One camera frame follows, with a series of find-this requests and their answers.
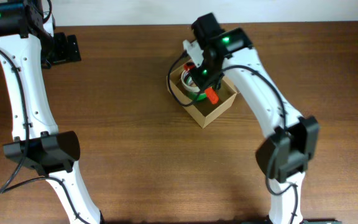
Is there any orange utility knife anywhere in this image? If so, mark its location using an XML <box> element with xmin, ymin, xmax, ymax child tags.
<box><xmin>183</xmin><ymin>63</ymin><xmax>220</xmax><ymax>105</ymax></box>

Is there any beige masking tape roll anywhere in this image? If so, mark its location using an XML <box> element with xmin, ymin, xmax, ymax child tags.
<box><xmin>181</xmin><ymin>70</ymin><xmax>200</xmax><ymax>93</ymax></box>

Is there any green tape roll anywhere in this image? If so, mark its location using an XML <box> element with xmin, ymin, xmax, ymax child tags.
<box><xmin>191</xmin><ymin>91</ymin><xmax>207</xmax><ymax>101</ymax></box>

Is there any brown cardboard box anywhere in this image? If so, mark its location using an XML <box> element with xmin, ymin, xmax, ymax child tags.
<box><xmin>167</xmin><ymin>63</ymin><xmax>237</xmax><ymax>128</ymax></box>

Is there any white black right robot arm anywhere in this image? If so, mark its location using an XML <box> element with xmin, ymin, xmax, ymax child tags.
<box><xmin>183</xmin><ymin>13</ymin><xmax>319</xmax><ymax>223</ymax></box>

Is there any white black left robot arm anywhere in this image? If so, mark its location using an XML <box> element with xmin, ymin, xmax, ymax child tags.
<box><xmin>0</xmin><ymin>1</ymin><xmax>104</xmax><ymax>223</ymax></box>

